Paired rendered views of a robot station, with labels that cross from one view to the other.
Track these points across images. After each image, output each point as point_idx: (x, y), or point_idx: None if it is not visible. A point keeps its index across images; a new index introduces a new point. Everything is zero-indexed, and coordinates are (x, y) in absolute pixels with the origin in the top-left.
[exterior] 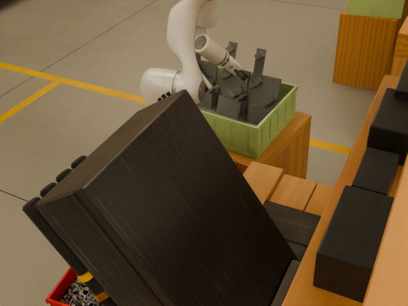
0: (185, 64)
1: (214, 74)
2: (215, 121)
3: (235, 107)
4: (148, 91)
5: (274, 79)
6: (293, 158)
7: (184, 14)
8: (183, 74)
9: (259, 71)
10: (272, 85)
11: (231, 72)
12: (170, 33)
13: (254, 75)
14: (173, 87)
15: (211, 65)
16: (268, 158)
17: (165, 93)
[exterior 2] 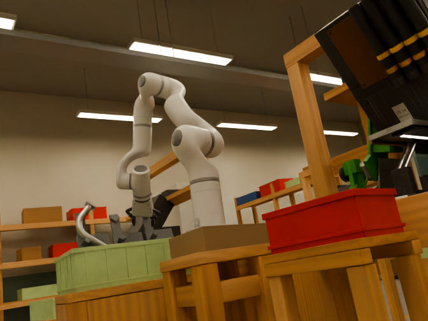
0: (206, 121)
1: (107, 243)
2: (164, 245)
3: None
4: (195, 134)
5: (166, 229)
6: None
7: (183, 98)
8: (208, 127)
9: (151, 228)
10: (166, 234)
11: (151, 209)
12: (183, 106)
13: (148, 232)
14: (211, 131)
15: (102, 235)
16: None
17: (207, 135)
